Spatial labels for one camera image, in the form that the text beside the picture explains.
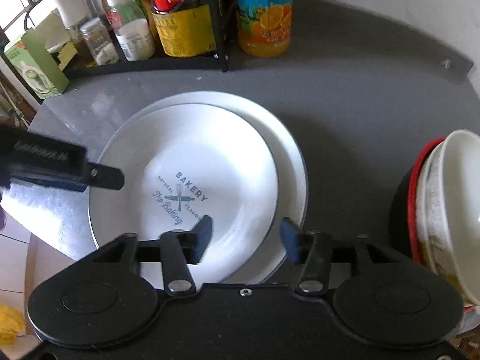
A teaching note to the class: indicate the dark soy sauce bottle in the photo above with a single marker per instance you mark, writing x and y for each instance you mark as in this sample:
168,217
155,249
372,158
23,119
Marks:
185,27

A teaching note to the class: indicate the white powder spice jar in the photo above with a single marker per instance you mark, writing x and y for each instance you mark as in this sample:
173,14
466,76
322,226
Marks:
131,29

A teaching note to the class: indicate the orange juice bottle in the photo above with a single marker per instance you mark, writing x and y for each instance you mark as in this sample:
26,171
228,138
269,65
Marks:
264,26

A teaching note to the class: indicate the white plate Bakery print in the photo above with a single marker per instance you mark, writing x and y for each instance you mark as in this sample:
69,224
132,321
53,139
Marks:
182,163

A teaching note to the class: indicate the green cardboard box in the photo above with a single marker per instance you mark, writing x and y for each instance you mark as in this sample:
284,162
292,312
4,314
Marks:
29,56

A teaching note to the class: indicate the clear glass spice jar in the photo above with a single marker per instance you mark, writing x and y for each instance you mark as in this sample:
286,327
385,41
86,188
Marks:
99,42

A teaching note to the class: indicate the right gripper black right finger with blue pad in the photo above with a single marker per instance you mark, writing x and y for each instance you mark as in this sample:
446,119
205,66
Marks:
312,251

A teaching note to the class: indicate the white plate Sweet print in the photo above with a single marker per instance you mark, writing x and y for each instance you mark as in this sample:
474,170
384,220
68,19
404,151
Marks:
291,172

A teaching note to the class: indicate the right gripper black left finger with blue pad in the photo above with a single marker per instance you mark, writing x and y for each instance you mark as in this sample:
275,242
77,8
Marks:
179,249

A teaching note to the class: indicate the white ceramic bowl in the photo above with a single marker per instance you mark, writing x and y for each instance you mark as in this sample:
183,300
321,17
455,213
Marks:
448,215

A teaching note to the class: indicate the black handheld gripper handle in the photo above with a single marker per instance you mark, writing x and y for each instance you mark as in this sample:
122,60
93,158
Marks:
40,160

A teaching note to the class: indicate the red rimmed bowl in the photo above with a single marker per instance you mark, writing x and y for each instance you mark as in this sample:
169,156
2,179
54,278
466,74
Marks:
402,228

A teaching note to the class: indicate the black wire spice rack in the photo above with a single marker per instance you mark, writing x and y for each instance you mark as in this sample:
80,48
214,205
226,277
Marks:
75,13

